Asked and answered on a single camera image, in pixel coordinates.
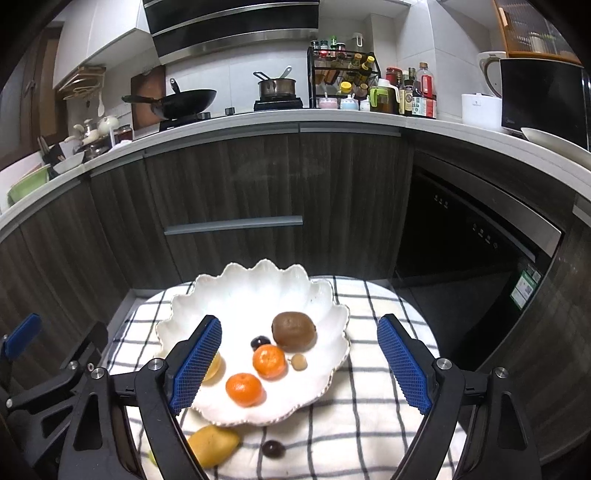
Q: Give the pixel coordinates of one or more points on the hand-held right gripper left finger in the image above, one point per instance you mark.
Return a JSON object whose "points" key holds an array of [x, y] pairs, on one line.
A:
{"points": [[194, 369]]}

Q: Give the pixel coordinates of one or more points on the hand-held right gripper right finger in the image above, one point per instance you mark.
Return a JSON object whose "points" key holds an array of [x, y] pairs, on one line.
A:
{"points": [[404, 364]]}

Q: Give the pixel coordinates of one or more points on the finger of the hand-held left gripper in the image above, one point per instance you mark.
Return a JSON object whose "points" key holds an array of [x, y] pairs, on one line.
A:
{"points": [[23, 334], [55, 385]]}

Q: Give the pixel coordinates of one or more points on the yellow pear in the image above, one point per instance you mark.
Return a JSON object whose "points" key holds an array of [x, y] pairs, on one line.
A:
{"points": [[214, 369]]}

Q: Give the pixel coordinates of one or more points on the orange mandarin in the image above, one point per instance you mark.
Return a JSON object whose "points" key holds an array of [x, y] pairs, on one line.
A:
{"points": [[270, 362], [244, 390]]}

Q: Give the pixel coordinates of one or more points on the dark purple plum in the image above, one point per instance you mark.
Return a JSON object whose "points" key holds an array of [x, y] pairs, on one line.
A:
{"points": [[272, 449], [258, 342]]}

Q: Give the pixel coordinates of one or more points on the white scalloped bowl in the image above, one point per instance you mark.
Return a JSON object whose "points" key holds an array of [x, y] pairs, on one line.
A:
{"points": [[258, 300]]}

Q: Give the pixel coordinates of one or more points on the small tan longan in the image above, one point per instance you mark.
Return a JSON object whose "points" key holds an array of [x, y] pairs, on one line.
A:
{"points": [[299, 362]]}

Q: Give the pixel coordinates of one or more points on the brown kiwi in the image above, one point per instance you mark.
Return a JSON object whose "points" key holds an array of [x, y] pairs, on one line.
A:
{"points": [[293, 330]]}

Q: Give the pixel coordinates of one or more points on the checked white cloth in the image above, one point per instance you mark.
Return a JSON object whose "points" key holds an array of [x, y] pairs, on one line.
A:
{"points": [[360, 415]]}

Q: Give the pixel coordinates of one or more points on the yellow mango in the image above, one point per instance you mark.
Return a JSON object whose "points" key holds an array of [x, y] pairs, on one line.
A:
{"points": [[214, 445]]}

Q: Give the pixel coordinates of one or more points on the black dishwasher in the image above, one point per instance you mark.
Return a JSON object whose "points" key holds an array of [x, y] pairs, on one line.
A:
{"points": [[461, 267]]}

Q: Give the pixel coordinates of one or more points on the green energy label sticker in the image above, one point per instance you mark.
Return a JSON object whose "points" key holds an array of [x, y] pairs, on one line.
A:
{"points": [[526, 290]]}

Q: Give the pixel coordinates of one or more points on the green bowl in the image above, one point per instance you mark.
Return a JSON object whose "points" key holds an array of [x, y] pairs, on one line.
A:
{"points": [[27, 184]]}

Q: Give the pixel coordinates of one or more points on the small white bowl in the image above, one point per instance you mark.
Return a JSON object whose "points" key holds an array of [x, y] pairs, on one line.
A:
{"points": [[69, 162]]}

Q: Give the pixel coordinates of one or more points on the dark wood base cabinet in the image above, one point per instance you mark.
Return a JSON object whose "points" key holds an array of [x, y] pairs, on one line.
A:
{"points": [[351, 184]]}

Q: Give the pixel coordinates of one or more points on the white teapot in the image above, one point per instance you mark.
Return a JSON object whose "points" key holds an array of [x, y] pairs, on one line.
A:
{"points": [[108, 124]]}

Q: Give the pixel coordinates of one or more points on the brown door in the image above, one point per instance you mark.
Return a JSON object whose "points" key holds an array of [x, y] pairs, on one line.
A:
{"points": [[27, 101]]}

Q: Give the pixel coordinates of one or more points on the white hanging spatula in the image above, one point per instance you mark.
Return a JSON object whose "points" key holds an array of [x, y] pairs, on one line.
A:
{"points": [[100, 104]]}

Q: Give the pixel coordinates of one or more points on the white box appliance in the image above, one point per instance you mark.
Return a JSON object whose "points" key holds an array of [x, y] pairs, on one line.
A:
{"points": [[481, 111]]}

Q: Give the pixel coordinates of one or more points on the white plate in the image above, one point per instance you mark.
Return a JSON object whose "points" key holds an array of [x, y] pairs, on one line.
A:
{"points": [[558, 147]]}

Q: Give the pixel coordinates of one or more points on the black wok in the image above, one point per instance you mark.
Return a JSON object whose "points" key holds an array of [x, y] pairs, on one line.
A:
{"points": [[189, 102]]}

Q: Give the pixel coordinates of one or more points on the blue ceramic jar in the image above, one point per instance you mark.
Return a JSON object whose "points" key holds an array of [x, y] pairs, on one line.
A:
{"points": [[349, 103]]}

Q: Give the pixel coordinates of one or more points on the red label bottle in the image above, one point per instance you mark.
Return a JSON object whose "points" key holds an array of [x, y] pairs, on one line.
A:
{"points": [[427, 92]]}

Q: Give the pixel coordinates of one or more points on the pink ceramic jar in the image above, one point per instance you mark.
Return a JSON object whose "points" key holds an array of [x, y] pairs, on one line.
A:
{"points": [[328, 101]]}

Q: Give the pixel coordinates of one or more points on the black induction hob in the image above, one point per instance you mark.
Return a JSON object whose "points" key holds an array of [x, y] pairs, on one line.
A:
{"points": [[278, 104]]}

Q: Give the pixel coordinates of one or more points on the brown cutting board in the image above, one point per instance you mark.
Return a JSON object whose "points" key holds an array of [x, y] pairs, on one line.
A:
{"points": [[145, 83]]}

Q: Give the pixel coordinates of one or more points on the steel saucepan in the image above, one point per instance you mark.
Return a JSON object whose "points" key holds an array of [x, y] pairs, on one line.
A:
{"points": [[277, 88]]}

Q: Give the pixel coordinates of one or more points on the black microwave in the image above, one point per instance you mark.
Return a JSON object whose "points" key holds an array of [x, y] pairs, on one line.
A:
{"points": [[540, 99]]}

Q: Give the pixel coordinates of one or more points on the black spice rack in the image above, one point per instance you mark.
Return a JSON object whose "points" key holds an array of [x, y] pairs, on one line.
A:
{"points": [[341, 69]]}

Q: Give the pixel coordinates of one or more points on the white kettle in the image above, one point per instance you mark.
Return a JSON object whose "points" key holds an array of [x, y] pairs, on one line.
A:
{"points": [[489, 74]]}

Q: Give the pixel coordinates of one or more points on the white upper cabinet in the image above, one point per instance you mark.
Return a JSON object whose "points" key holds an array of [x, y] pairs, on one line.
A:
{"points": [[101, 32]]}

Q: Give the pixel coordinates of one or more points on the black range hood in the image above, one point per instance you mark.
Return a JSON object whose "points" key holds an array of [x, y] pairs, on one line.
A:
{"points": [[231, 23]]}

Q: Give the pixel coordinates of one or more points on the wooden ribbed glass cabinet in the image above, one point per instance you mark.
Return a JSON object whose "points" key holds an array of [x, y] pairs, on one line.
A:
{"points": [[531, 27]]}

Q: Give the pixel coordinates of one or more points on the wooden wall rack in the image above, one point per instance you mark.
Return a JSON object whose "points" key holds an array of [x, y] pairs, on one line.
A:
{"points": [[83, 81]]}

